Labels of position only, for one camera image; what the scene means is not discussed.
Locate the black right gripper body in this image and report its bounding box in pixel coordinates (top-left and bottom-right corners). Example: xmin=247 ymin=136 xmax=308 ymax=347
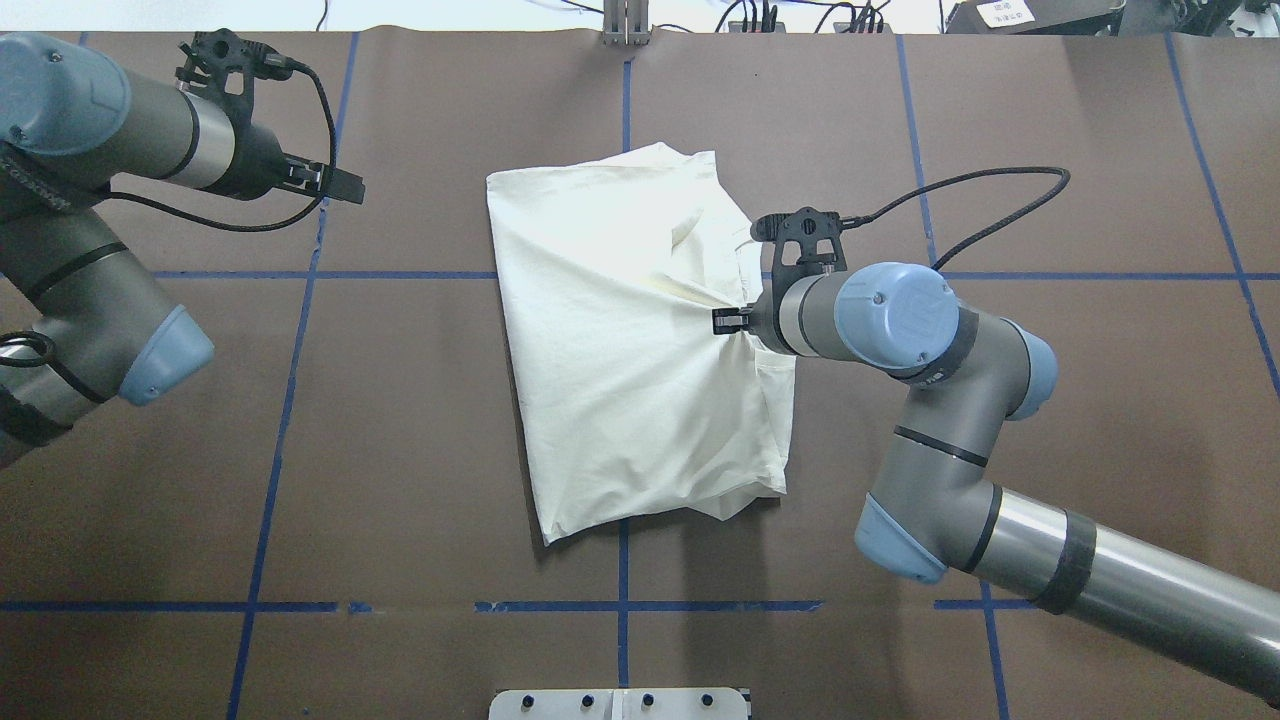
xmin=746 ymin=290 xmax=791 ymax=351

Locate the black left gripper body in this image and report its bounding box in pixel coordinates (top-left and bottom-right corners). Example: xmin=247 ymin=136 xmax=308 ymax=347
xmin=236 ymin=126 xmax=289 ymax=201

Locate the cream long-sleeve cat shirt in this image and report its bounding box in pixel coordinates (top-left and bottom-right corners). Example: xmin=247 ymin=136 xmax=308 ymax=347
xmin=486 ymin=143 xmax=796 ymax=544

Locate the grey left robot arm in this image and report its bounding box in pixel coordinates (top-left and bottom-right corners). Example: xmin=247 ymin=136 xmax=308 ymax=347
xmin=1 ymin=29 xmax=365 ymax=466

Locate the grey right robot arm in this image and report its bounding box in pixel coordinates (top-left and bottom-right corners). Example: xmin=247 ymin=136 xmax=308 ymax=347
xmin=713 ymin=263 xmax=1277 ymax=706

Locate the brown table cover mat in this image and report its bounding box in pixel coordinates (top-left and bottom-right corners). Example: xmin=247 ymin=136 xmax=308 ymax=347
xmin=3 ymin=27 xmax=1277 ymax=719

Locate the black box with label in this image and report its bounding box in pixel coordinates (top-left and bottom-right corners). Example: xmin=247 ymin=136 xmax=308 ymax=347
xmin=943 ymin=1 xmax=1126 ymax=36

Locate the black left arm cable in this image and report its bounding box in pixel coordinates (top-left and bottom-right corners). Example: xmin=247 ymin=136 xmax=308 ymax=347
xmin=0 ymin=60 xmax=339 ymax=406

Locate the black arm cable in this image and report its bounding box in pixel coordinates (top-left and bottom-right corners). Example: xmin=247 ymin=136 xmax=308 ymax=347
xmin=0 ymin=60 xmax=339 ymax=406
xmin=840 ymin=167 xmax=1071 ymax=272

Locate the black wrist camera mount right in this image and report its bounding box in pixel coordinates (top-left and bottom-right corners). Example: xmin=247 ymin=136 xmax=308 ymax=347
xmin=750 ymin=208 xmax=849 ymax=292

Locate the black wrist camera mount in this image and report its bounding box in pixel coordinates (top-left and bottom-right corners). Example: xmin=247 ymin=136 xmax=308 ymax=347
xmin=750 ymin=208 xmax=849 ymax=292
xmin=175 ymin=28 xmax=294 ymax=124

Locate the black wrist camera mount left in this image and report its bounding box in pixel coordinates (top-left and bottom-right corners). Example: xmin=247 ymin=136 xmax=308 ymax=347
xmin=175 ymin=28 xmax=294 ymax=124

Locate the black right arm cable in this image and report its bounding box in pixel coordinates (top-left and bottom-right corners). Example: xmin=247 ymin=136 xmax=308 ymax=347
xmin=840 ymin=167 xmax=1071 ymax=272

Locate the aluminium frame post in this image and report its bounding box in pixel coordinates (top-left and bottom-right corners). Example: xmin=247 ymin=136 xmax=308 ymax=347
xmin=602 ymin=0 xmax=652 ymax=47

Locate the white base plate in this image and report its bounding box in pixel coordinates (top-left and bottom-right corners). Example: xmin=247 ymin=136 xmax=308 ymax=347
xmin=488 ymin=687 xmax=754 ymax=719

